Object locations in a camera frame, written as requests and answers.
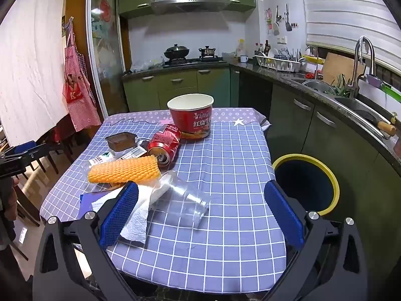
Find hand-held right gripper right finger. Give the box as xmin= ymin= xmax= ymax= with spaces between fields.
xmin=260 ymin=180 xmax=368 ymax=301

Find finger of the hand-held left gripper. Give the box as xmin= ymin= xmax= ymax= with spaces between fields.
xmin=13 ymin=140 xmax=47 ymax=164

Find red checked apron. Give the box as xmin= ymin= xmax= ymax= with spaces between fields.
xmin=62 ymin=19 xmax=101 ymax=132

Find steel sink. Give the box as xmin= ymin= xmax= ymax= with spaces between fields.
xmin=335 ymin=96 xmax=392 ymax=138

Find wooden rolling pin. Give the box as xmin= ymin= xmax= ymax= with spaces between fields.
xmin=377 ymin=112 xmax=398 ymax=137

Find red paper noodle bowl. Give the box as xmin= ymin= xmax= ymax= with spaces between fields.
xmin=167 ymin=93 xmax=214 ymax=140

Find wooden cutting board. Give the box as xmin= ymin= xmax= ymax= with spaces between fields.
xmin=322 ymin=52 xmax=367 ymax=85

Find green vegetables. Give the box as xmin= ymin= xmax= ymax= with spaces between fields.
xmin=326 ymin=73 xmax=353 ymax=96

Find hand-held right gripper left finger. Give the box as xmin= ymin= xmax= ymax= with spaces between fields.
xmin=33 ymin=181 xmax=140 ymax=301

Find small steel faucet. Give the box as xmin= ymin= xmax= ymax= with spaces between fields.
xmin=305 ymin=45 xmax=320 ymax=79

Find green lower cabinet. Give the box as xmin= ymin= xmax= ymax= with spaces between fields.
xmin=123 ymin=67 xmax=240 ymax=113

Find purple grid tablecloth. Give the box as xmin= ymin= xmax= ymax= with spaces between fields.
xmin=40 ymin=107 xmax=287 ymax=293

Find tall steel faucet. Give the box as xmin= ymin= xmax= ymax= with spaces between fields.
xmin=348 ymin=36 xmax=376 ymax=99

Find decorated glass sliding door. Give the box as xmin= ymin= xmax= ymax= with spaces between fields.
xmin=86 ymin=0 xmax=129 ymax=116

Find white paper towel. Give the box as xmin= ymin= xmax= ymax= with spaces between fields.
xmin=91 ymin=183 xmax=166 ymax=245

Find purple faucet holder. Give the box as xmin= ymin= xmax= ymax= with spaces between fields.
xmin=366 ymin=73 xmax=384 ymax=90

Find brown plastic tray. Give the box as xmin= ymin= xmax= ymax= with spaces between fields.
xmin=105 ymin=132 xmax=138 ymax=151

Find clear plastic cup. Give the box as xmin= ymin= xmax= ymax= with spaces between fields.
xmin=150 ymin=170 xmax=211 ymax=228

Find red soda can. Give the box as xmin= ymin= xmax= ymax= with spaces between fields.
xmin=147 ymin=124 xmax=182 ymax=167

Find white hanging sheet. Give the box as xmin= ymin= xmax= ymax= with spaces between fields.
xmin=0 ymin=0 xmax=69 ymax=146

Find white barcode carton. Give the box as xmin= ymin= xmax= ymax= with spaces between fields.
xmin=117 ymin=147 xmax=148 ymax=164

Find wooden chair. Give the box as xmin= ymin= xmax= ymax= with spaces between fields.
xmin=31 ymin=122 xmax=74 ymax=173

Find black gas stove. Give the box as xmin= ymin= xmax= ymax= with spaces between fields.
xmin=163 ymin=56 xmax=227 ymax=67

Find dark lower cabinet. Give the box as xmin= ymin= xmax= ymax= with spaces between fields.
xmin=238 ymin=69 xmax=401 ymax=289

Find yellow rimmed trash bin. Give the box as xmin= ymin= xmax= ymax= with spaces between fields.
xmin=272 ymin=154 xmax=340 ymax=217

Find hanging black spatula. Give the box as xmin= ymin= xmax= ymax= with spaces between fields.
xmin=284 ymin=4 xmax=293 ymax=32

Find white dish rack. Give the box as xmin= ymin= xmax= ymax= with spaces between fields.
xmin=254 ymin=48 xmax=306 ymax=72

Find black wok with lid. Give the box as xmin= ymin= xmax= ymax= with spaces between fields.
xmin=164 ymin=44 xmax=190 ymax=60

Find green plastic board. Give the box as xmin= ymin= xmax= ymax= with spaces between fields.
xmin=380 ymin=83 xmax=401 ymax=102

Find steel bowl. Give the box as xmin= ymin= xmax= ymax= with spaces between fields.
xmin=301 ymin=79 xmax=337 ymax=96

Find orange foam net sleeve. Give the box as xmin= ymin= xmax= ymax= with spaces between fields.
xmin=88 ymin=155 xmax=161 ymax=185

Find white window blind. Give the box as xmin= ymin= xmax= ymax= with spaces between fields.
xmin=299 ymin=0 xmax=401 ymax=69

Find purple cardboard box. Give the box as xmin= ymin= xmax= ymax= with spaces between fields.
xmin=79 ymin=191 xmax=107 ymax=220

